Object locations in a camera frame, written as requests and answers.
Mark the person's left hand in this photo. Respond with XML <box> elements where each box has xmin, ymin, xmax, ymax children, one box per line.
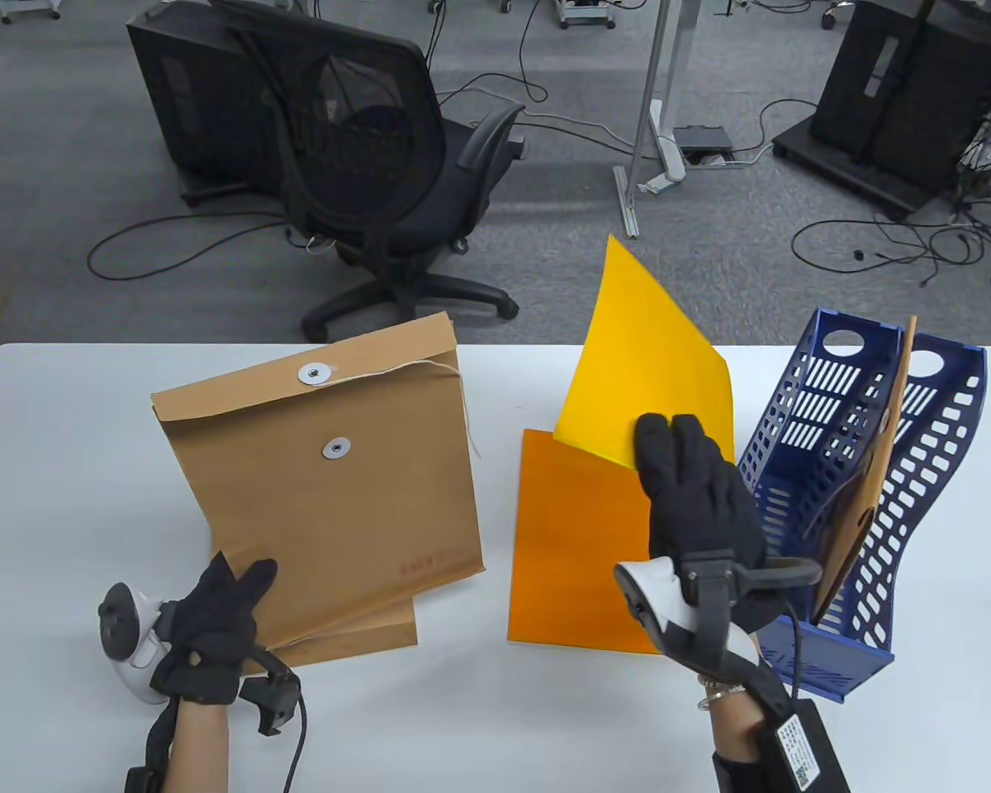
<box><xmin>150</xmin><ymin>552</ymin><xmax>280</xmax><ymax>706</ymax></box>

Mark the person's right hand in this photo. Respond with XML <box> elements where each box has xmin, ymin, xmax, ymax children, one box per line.
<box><xmin>634</xmin><ymin>413</ymin><xmax>794</xmax><ymax>634</ymax></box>

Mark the orange cardstock sheet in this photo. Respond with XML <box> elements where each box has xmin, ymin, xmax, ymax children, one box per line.
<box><xmin>508</xmin><ymin>429</ymin><xmax>670</xmax><ymax>656</ymax></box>

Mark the golden yellow cardstock sheet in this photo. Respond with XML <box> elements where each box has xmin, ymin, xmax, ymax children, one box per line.
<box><xmin>553</xmin><ymin>234</ymin><xmax>737</xmax><ymax>472</ymax></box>

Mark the brown paper document pouch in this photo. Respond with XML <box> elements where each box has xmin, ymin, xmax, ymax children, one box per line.
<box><xmin>260</xmin><ymin>593</ymin><xmax>419</xmax><ymax>668</ymax></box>
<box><xmin>809</xmin><ymin>314</ymin><xmax>919</xmax><ymax>624</ymax></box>
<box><xmin>150</xmin><ymin>312</ymin><xmax>488</xmax><ymax>653</ymax></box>

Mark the person's right forearm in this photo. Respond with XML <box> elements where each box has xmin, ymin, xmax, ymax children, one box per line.
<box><xmin>698</xmin><ymin>673</ymin><xmax>773</xmax><ymax>757</ymax></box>

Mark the person's left forearm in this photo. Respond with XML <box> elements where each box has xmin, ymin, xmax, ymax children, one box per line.
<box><xmin>165</xmin><ymin>698</ymin><xmax>232</xmax><ymax>793</ymax></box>

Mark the grey white tracking controller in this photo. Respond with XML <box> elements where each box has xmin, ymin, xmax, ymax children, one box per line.
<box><xmin>614</xmin><ymin>556</ymin><xmax>823</xmax><ymax>680</ymax></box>
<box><xmin>97</xmin><ymin>582</ymin><xmax>171</xmax><ymax>705</ymax></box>

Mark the blue plastic file holder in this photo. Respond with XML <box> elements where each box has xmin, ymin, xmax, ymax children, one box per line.
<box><xmin>735</xmin><ymin>307</ymin><xmax>989</xmax><ymax>704</ymax></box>

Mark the black labelled wrist box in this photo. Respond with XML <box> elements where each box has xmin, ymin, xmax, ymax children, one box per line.
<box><xmin>758</xmin><ymin>698</ymin><xmax>851</xmax><ymax>793</ymax></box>

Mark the white power strip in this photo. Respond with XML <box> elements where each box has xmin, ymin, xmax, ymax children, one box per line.
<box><xmin>638</xmin><ymin>99</ymin><xmax>688</xmax><ymax>196</ymax></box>

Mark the black wheeled platform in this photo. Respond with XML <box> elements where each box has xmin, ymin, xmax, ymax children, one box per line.
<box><xmin>772</xmin><ymin>114</ymin><xmax>959</xmax><ymax>222</ymax></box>

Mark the flat black floor box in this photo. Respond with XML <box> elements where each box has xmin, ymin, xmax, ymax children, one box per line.
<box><xmin>676</xmin><ymin>125</ymin><xmax>737</xmax><ymax>158</ymax></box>

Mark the black mesh office chair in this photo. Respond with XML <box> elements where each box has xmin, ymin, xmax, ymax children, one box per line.
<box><xmin>211</xmin><ymin>0</ymin><xmax>528</xmax><ymax>344</ymax></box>

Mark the metal desk leg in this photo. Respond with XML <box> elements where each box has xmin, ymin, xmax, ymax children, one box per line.
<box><xmin>613</xmin><ymin>0</ymin><xmax>701</xmax><ymax>240</ymax></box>

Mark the tall black equipment cabinet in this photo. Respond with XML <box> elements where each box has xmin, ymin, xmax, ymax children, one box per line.
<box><xmin>813</xmin><ymin>0</ymin><xmax>991</xmax><ymax>192</ymax></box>

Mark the white wheeled stand base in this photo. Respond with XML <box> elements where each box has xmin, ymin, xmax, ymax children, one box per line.
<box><xmin>556</xmin><ymin>0</ymin><xmax>618</xmax><ymax>31</ymax></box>

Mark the black computer cabinet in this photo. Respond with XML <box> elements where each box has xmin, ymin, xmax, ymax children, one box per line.
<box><xmin>126</xmin><ymin>0</ymin><xmax>294</xmax><ymax>207</ymax></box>

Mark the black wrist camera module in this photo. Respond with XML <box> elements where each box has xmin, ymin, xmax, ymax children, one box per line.
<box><xmin>239</xmin><ymin>671</ymin><xmax>304</xmax><ymax>738</ymax></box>

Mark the silver beaded bracelet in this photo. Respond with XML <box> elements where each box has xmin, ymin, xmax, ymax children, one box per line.
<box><xmin>697</xmin><ymin>673</ymin><xmax>749</xmax><ymax>710</ymax></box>

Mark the black arm strap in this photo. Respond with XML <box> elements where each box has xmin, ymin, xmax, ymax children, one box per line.
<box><xmin>712</xmin><ymin>748</ymin><xmax>765</xmax><ymax>793</ymax></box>

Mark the grey floor cable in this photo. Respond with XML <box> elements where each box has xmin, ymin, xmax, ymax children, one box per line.
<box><xmin>438</xmin><ymin>73</ymin><xmax>657</xmax><ymax>158</ymax></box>

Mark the black floor cable loop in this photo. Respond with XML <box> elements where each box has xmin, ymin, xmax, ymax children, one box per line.
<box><xmin>88</xmin><ymin>211</ymin><xmax>292</xmax><ymax>282</ymax></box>

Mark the tangle of black cables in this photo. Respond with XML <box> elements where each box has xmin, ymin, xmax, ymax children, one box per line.
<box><xmin>791</xmin><ymin>83</ymin><xmax>991</xmax><ymax>335</ymax></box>

